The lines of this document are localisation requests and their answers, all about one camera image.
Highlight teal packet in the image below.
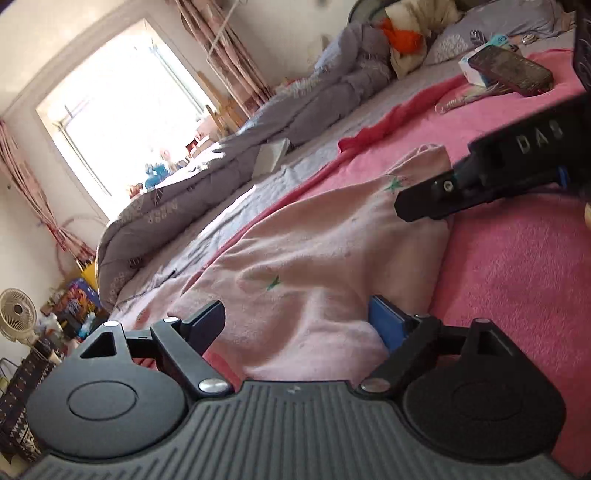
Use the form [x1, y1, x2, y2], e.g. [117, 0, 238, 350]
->
[487, 34, 520, 52]

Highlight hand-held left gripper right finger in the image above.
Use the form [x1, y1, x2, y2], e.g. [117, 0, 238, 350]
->
[359, 294, 521, 398]

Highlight dark smartphone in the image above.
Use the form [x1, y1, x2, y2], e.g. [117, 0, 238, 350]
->
[467, 45, 554, 97]

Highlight coiled pale cable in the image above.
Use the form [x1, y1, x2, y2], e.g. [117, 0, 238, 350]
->
[435, 85, 502, 115]

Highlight grey patterned pillow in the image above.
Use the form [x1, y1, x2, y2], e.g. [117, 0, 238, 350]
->
[422, 0, 571, 65]

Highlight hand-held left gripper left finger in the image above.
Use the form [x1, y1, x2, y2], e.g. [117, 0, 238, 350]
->
[78, 299, 233, 401]

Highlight orange cloth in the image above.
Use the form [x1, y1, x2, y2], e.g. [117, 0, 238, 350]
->
[379, 17, 426, 54]

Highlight pink fleece blanket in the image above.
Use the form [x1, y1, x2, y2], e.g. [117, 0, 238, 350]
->
[203, 48, 591, 478]

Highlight pink strawberry print top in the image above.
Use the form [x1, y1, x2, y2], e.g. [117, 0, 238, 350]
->
[110, 272, 185, 326]

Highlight pale hula hoop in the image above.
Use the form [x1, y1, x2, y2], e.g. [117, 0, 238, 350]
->
[54, 215, 110, 280]

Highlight blue toy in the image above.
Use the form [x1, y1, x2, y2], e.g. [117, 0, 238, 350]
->
[144, 161, 171, 190]

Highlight colourful toy box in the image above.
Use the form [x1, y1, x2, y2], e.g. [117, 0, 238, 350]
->
[51, 279, 101, 326]

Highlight bright window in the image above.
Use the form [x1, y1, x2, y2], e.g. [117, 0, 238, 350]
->
[36, 17, 219, 210]

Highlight pink strawberry print pants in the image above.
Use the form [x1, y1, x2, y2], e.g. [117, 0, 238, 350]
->
[168, 143, 457, 385]

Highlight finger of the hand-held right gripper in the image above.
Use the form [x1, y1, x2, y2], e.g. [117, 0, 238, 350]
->
[394, 168, 491, 224]

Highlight white tissue box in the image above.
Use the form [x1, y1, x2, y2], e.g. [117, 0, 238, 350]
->
[458, 45, 497, 88]

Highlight dark bed headboard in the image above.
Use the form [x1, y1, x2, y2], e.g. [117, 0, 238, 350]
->
[346, 0, 393, 24]

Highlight grey patterned quilt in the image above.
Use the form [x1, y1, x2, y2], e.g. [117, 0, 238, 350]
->
[97, 21, 393, 312]

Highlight yellow bag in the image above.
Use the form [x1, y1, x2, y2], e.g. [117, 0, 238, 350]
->
[79, 264, 100, 292]

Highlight pink patterned curtain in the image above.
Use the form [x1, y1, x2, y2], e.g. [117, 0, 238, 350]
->
[174, 0, 274, 109]
[0, 119, 95, 265]

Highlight white standing fan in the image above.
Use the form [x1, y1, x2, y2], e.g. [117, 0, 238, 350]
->
[0, 288, 38, 346]

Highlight grey bed sheet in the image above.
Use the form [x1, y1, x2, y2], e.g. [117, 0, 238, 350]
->
[111, 34, 578, 315]

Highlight white paper folder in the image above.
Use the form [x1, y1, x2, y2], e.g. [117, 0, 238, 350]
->
[252, 137, 291, 177]

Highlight wooden easel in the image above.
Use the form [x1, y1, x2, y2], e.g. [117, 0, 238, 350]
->
[196, 69, 243, 139]

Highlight patterned cloth covered cabinet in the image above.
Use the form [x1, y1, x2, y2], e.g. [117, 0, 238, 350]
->
[0, 342, 58, 464]

